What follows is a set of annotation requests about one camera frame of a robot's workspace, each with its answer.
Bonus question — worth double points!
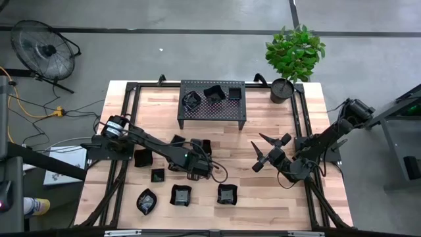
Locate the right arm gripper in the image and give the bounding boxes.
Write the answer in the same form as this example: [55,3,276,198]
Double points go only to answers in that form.
[251,132,293,174]

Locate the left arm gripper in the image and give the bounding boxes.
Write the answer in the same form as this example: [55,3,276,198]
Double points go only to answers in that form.
[187,138,214,181]

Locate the black leaf shaped mini plate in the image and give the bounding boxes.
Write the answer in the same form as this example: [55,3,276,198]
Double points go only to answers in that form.
[136,188,158,216]
[181,90,202,112]
[167,160,187,172]

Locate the black perforated metal rack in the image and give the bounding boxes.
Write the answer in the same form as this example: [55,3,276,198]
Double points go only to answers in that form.
[176,79,247,131]

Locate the green plant in black pot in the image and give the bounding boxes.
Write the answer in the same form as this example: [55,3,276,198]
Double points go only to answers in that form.
[264,23,327,105]

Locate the dark grey metal cart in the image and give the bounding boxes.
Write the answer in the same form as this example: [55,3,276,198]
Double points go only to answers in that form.
[361,84,421,192]

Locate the white paper booklet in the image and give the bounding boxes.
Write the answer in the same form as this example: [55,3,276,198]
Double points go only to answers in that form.
[43,147,88,187]

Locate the black box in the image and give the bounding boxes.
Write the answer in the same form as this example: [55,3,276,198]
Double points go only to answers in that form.
[403,155,421,181]

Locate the black diagonal bar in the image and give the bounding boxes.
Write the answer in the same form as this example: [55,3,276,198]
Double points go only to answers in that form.
[6,141,88,181]

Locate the white and yellow bottle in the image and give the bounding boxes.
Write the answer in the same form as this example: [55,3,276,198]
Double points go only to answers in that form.
[23,196,51,218]

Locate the black round floor fan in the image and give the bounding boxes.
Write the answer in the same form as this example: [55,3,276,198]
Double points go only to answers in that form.
[10,19,82,95]

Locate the grey desk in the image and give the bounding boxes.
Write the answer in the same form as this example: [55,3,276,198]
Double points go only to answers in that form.
[0,75,26,233]

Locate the black computer mouse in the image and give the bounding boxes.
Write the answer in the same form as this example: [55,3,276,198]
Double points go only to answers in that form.
[0,180,14,214]

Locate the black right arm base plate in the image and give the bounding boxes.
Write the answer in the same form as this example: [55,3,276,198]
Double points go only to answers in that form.
[294,136,343,163]

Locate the black aluminium table frame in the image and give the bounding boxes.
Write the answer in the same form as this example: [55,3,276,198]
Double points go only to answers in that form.
[74,81,355,230]

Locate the silver metal bracket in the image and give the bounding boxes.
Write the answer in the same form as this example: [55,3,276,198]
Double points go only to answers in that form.
[287,230,326,237]
[104,230,142,237]

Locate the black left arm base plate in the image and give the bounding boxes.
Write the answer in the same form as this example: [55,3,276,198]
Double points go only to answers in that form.
[80,133,136,161]

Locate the yellow extension cable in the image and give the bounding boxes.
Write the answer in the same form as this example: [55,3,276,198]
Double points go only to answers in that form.
[0,65,65,143]

